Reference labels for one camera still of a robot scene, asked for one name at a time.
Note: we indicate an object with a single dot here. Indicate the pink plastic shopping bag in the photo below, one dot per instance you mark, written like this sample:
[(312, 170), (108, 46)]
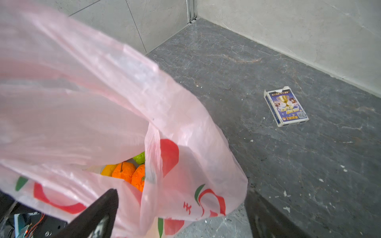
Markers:
[(74, 100)]

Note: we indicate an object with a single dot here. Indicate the green fake fruit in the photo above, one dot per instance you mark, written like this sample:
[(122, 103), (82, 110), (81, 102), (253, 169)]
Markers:
[(140, 159)]

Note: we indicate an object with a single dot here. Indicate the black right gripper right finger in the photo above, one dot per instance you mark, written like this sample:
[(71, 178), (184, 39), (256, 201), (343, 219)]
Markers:
[(266, 221)]

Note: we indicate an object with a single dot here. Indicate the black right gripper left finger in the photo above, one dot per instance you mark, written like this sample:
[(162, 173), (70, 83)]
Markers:
[(97, 221)]

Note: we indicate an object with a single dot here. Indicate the orange fake fruit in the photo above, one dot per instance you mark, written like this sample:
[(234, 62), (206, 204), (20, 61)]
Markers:
[(138, 178), (125, 171)]

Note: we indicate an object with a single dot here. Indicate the yellow fake fruit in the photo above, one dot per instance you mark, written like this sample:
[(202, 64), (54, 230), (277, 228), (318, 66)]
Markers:
[(108, 170)]

